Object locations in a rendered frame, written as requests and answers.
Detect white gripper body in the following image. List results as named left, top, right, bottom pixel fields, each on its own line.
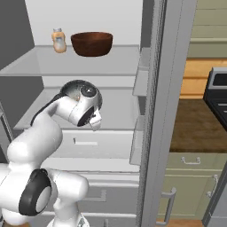
left=89, top=111, right=103, bottom=132

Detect glass fridge shelf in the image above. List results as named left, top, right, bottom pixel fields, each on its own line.
left=0, top=44, right=142, bottom=78
left=12, top=86, right=140, bottom=131

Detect white fridge drawer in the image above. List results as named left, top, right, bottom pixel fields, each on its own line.
left=43, top=172, right=140, bottom=218
left=43, top=129, right=136, bottom=160

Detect grey fridge door bin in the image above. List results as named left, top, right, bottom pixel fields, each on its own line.
left=131, top=46, right=151, bottom=98
left=129, top=114, right=146, bottom=167

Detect brown wooden bowl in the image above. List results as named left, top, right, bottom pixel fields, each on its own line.
left=70, top=31, right=114, bottom=58

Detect grey fridge door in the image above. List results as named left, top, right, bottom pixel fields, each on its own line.
left=129, top=0, right=200, bottom=227

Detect grey fridge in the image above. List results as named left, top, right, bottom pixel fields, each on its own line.
left=0, top=0, right=200, bottom=227

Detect pale orange sauce bottle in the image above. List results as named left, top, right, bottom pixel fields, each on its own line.
left=51, top=27, right=67, bottom=54

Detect green cabinet door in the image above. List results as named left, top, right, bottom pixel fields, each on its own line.
left=157, top=173, right=222, bottom=222

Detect green cabinet drawer front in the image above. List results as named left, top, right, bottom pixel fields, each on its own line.
left=166, top=152, right=227, bottom=173

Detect black and silver stove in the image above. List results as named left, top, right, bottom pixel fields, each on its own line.
left=201, top=67, right=227, bottom=227

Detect silver drawer handle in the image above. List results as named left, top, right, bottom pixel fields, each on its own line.
left=180, top=156, right=202, bottom=166

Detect silver fridge door handle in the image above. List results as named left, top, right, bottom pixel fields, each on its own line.
left=156, top=186, right=177, bottom=227

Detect silver cabinet door handle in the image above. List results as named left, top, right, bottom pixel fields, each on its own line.
left=206, top=174, right=219, bottom=200

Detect green wall cupboards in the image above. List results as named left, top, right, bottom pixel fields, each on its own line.
left=186, top=0, right=227, bottom=59

